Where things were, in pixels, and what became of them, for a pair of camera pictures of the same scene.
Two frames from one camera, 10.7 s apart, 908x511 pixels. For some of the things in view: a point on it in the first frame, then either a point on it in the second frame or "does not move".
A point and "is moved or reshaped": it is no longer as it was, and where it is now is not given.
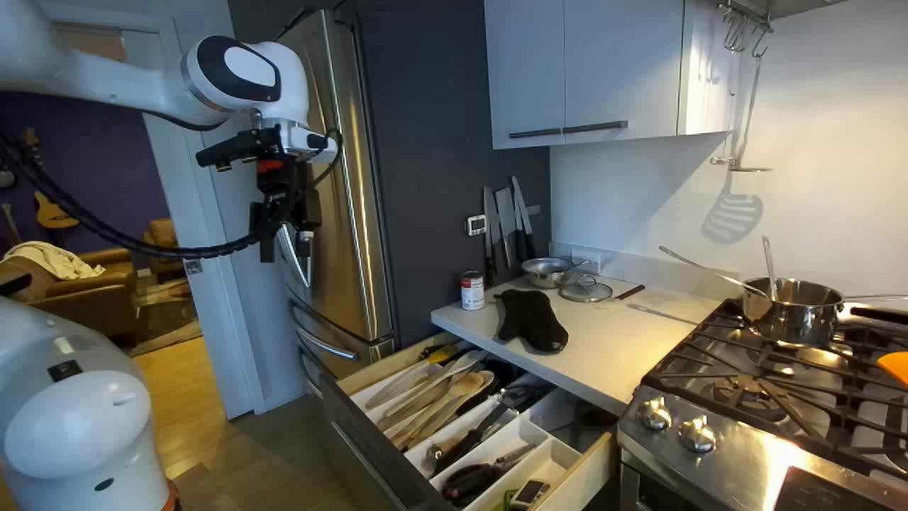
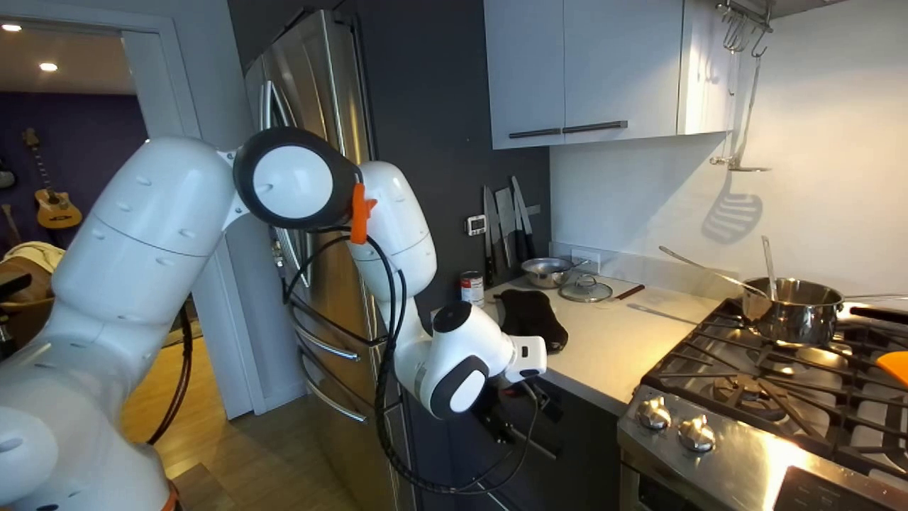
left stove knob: [653, 412] does not move
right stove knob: [698, 435] does not move
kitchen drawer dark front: [464, 432] is moved or reshaped
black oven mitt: [529, 320] does not move
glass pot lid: [585, 287] does not move
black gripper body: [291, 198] → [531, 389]
